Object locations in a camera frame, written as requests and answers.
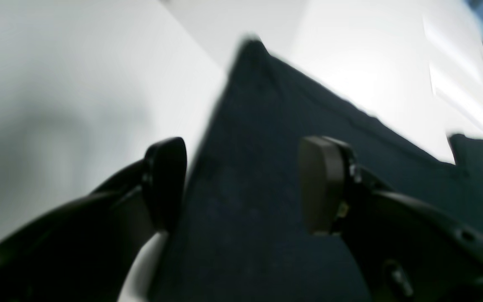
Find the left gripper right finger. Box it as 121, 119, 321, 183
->
299, 136, 483, 302

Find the black T-shirt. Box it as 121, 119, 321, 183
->
148, 39, 483, 302

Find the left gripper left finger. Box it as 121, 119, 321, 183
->
0, 137, 187, 302

